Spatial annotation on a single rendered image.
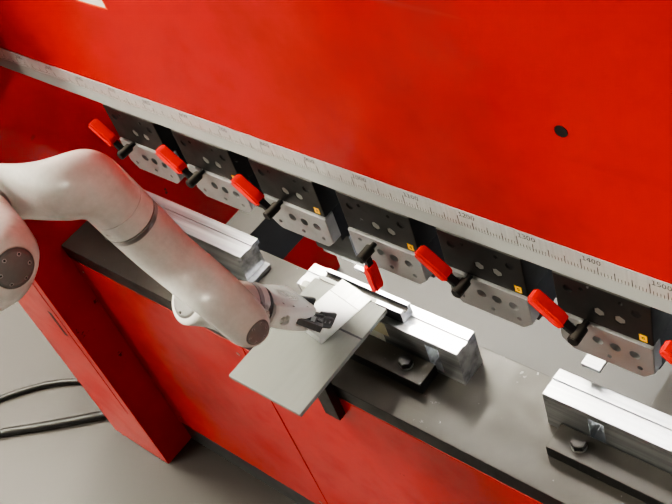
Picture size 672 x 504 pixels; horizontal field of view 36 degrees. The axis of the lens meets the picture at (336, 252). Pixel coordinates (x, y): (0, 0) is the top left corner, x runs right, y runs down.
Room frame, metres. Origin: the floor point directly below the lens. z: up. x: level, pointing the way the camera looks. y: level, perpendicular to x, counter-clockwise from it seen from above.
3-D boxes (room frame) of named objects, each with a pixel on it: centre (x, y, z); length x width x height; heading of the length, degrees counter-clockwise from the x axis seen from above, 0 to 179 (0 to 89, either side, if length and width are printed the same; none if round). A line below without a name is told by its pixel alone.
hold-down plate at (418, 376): (1.30, 0.01, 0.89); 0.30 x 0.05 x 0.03; 36
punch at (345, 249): (1.37, -0.01, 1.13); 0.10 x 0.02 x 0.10; 36
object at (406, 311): (1.35, -0.02, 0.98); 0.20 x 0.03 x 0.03; 36
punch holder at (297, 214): (1.39, 0.01, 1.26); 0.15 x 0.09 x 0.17; 36
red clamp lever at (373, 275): (1.21, -0.05, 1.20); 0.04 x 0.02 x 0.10; 126
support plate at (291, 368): (1.28, 0.11, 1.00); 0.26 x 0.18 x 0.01; 126
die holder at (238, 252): (1.82, 0.31, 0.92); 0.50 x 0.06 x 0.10; 36
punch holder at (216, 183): (1.55, 0.12, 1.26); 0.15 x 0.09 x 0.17; 36
